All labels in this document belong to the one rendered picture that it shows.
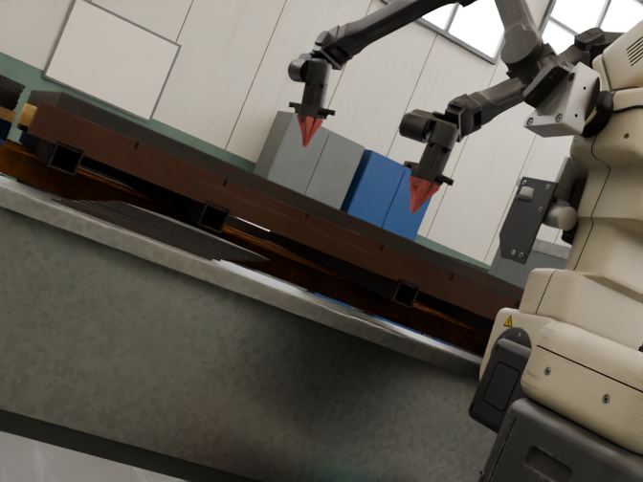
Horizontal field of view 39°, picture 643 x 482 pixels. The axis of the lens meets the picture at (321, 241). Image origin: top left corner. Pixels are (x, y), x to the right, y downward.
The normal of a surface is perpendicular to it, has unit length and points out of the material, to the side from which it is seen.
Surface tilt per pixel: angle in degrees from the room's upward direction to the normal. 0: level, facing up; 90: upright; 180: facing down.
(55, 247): 90
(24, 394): 90
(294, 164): 90
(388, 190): 90
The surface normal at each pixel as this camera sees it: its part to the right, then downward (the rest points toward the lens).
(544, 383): -0.83, -0.33
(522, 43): -0.65, -0.49
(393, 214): 0.42, 0.18
